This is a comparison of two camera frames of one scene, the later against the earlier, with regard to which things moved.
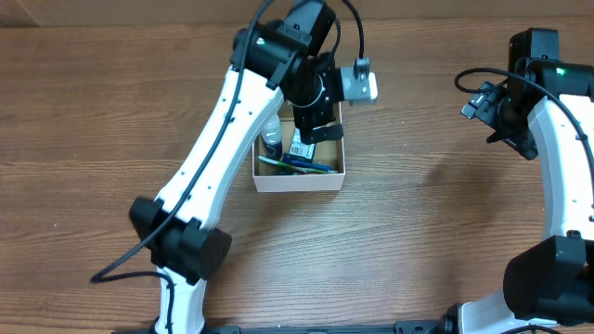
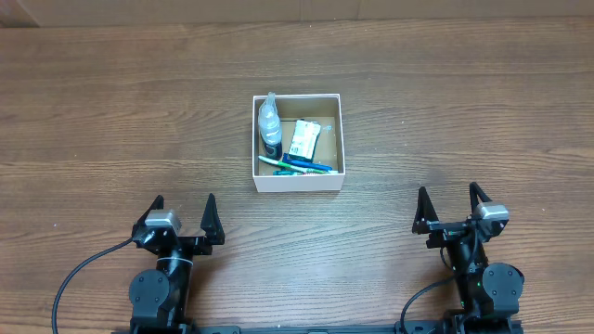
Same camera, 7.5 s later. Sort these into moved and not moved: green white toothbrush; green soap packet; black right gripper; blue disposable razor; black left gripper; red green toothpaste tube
Moved: black left gripper; black right gripper
Not moved: red green toothpaste tube; green soap packet; green white toothbrush; blue disposable razor
